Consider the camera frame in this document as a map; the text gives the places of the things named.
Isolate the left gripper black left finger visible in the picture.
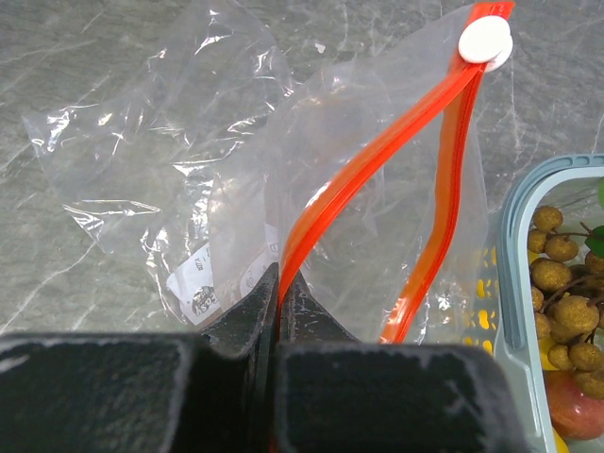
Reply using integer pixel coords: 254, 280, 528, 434
1, 265, 278, 452

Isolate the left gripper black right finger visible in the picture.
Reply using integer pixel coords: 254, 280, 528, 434
276, 277, 529, 452

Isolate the light blue fruit basket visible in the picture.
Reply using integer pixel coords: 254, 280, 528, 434
460, 151, 604, 453

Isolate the clear zip bag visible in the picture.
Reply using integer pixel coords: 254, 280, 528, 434
24, 1, 513, 344

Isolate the bunch of brown longans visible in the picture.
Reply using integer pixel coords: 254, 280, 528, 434
527, 206, 603, 400

